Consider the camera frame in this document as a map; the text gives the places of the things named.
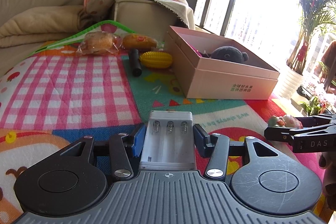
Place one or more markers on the packaged bun yellow label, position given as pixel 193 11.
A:
pixel 138 42

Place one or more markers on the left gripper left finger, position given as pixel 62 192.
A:
pixel 125 149

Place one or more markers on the pink plastic strainer scoop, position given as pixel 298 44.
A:
pixel 201 54

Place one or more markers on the packaged round bread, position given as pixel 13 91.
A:
pixel 98 43

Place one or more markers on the black cylinder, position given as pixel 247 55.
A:
pixel 135 64

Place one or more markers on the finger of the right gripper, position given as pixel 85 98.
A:
pixel 317 120
pixel 286 133

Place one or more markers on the potted palm plant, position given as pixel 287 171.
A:
pixel 316 16

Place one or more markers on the folded beige blanket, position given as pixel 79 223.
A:
pixel 42 24

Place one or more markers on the colourful play mat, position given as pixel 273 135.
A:
pixel 58 111

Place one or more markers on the black plush toy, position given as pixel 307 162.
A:
pixel 229 53

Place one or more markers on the white battery holder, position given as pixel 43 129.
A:
pixel 169 142

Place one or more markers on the small pink pig toy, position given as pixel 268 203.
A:
pixel 285 121

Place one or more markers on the yellow corn toy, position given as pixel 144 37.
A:
pixel 156 60

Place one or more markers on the pink cardboard box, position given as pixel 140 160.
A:
pixel 205 78

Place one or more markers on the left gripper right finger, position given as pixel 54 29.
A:
pixel 215 147

